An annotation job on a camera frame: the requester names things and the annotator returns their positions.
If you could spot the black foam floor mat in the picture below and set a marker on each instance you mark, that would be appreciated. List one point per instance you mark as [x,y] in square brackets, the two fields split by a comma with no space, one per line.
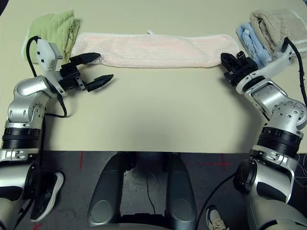
[2,6]

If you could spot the light blue folded towel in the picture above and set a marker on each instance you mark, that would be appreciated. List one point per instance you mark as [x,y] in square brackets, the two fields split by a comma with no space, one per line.
[251,43]

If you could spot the grey white bystander sneaker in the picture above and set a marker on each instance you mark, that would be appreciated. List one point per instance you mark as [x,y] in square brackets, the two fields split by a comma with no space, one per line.
[216,219]

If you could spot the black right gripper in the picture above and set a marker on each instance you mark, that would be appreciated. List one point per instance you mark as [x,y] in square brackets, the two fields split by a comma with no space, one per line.
[244,69]

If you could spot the robot pelvis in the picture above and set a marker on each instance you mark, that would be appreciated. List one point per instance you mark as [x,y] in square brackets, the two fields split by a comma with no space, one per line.
[144,218]

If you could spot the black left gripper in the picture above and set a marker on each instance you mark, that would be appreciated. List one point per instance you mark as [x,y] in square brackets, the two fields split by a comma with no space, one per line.
[70,77]

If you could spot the pink towel with swan embroidery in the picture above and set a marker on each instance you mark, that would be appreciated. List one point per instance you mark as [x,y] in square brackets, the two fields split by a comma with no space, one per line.
[156,50]

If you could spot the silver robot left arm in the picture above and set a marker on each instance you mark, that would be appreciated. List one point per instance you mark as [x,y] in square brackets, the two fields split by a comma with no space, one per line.
[28,87]

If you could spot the grey robot leg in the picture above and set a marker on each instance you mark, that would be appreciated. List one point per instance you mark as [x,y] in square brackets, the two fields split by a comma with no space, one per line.
[108,191]
[180,191]

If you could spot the black bystander shoe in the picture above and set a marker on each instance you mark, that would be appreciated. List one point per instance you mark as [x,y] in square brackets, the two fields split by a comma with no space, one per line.
[48,191]

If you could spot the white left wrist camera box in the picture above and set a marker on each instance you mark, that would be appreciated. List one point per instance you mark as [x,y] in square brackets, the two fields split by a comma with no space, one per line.
[44,55]

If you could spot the beige folded towel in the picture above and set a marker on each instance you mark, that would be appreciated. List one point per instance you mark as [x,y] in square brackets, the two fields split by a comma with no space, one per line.
[273,24]

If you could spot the green folded towel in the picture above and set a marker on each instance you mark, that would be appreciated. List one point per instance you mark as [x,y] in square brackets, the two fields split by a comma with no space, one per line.
[52,26]

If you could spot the grey robot right leg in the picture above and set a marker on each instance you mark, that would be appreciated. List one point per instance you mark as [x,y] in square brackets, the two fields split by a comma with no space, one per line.
[180,191]

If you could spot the grey robot left leg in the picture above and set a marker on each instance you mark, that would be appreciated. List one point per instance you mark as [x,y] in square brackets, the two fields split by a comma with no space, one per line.
[108,191]

